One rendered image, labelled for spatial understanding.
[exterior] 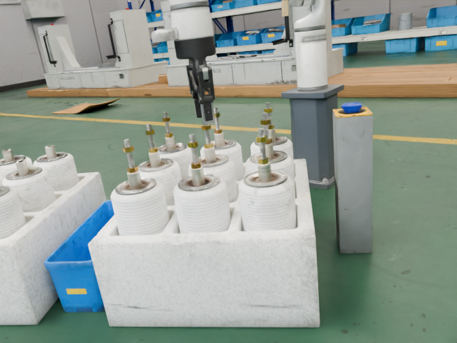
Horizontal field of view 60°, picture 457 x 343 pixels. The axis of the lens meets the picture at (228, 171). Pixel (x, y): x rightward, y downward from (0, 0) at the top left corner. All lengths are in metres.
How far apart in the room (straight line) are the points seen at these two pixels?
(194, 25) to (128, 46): 3.46
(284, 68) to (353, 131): 2.20
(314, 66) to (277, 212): 0.66
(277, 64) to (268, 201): 2.42
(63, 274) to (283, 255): 0.43
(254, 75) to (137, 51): 1.52
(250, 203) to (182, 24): 0.33
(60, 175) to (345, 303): 0.71
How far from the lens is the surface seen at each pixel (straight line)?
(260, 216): 0.67
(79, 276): 0.85
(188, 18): 0.75
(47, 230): 0.93
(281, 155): 0.80
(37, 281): 0.90
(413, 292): 0.85
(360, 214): 0.90
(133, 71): 4.20
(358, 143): 0.85
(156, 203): 0.72
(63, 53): 5.34
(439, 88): 2.60
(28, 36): 7.72
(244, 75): 3.20
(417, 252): 0.97
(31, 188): 0.96
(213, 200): 0.68
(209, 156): 0.81
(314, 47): 1.23
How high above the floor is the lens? 0.50
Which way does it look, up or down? 19 degrees down
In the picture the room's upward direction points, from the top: 7 degrees counter-clockwise
